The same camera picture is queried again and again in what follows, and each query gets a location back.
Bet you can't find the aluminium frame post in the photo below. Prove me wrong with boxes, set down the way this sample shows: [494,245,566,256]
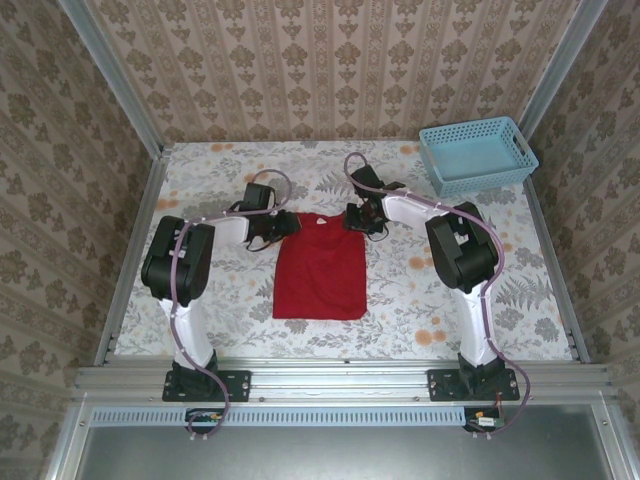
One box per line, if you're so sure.
[518,0,612,139]
[57,0,166,154]

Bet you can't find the floral patterned table cloth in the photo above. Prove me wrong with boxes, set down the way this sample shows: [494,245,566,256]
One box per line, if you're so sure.
[112,140,574,361]

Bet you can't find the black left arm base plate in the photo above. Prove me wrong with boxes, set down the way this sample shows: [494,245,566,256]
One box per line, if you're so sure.
[162,368,251,403]

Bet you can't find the aluminium frame rail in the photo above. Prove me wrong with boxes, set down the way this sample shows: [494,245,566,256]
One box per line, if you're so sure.
[72,357,614,404]

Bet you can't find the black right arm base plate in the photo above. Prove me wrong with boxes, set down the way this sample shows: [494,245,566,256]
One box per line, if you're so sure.
[427,368,520,403]

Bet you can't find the small black connector board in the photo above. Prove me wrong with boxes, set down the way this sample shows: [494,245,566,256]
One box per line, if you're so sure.
[464,407,505,434]
[185,407,227,435]

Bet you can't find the red t-shirt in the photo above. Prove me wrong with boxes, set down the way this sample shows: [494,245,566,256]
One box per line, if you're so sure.
[272,212,369,321]

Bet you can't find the slotted grey cable duct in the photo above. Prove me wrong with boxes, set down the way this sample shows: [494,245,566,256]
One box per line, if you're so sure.
[92,405,469,427]

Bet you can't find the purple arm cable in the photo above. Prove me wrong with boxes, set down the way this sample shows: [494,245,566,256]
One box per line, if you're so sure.
[343,152,532,441]
[168,168,294,444]

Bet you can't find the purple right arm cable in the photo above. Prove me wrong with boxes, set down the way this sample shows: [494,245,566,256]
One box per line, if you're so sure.
[343,152,532,441]

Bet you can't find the light blue plastic basket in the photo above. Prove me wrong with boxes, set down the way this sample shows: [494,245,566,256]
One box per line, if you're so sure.
[418,116,540,198]

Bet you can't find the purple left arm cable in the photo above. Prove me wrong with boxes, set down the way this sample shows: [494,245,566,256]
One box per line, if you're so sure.
[168,168,294,444]

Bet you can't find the grey metal panel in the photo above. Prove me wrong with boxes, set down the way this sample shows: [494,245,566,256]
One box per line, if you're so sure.
[74,404,617,480]

